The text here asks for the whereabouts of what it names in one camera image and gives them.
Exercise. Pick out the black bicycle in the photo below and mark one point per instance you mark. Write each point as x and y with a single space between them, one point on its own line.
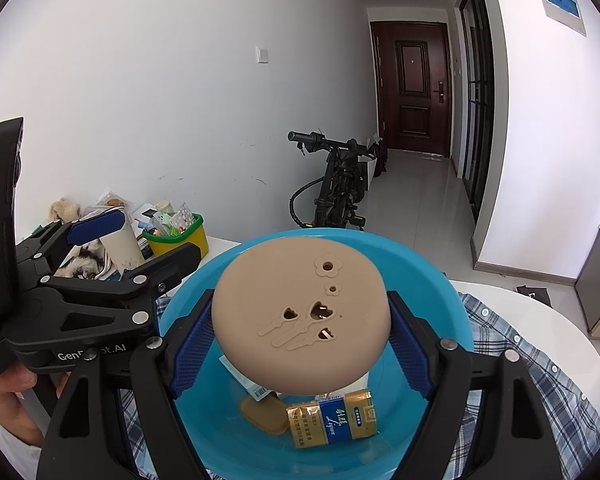
340 185

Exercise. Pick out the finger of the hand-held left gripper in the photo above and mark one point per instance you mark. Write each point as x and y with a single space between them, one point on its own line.
170 265
97 225

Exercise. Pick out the dark brown entrance door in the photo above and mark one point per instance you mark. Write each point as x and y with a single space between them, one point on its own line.
410 90

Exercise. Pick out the clear snack packet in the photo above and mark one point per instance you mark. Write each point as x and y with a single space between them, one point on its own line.
112 200

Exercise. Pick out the white wall switch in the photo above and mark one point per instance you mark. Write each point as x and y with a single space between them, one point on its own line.
262 53

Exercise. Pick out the person's left hand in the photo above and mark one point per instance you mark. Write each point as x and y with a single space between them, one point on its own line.
10 400

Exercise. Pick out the beige tumbler cup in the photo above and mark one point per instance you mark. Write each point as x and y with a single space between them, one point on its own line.
122 250

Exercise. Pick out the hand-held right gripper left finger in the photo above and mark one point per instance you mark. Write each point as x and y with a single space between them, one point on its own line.
192 355

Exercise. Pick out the black cloth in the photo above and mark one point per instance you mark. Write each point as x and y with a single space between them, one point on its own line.
535 294

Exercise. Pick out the small tan rounded case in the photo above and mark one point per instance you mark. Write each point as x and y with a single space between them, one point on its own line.
265 415

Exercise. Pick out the beige plush toy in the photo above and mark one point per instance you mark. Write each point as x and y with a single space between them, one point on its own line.
65 210

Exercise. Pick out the yellow bin with green rim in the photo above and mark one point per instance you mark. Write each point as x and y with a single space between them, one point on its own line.
180 245

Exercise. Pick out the black white furry toy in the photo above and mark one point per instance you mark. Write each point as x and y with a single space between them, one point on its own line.
82 260

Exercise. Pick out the blue wall panel cover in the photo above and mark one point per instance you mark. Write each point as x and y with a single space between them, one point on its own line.
562 1

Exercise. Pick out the gold blue cigarette pack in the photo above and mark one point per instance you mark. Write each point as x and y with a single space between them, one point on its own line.
330 422

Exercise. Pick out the white desktop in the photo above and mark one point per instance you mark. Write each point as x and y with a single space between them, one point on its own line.
570 340

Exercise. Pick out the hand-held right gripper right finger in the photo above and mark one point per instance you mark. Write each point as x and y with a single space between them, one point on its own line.
405 345

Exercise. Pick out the blue plastic basin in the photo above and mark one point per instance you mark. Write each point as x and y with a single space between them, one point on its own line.
230 435

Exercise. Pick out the blue plaid shirt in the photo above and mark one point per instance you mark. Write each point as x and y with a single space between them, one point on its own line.
530 410

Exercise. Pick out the stack of booklets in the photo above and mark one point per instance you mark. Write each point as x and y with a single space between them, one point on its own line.
141 220

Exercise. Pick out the pill blister pack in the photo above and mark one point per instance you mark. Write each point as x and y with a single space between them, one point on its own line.
183 216

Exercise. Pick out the black framed glass door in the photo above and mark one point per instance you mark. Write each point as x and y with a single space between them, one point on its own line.
480 110

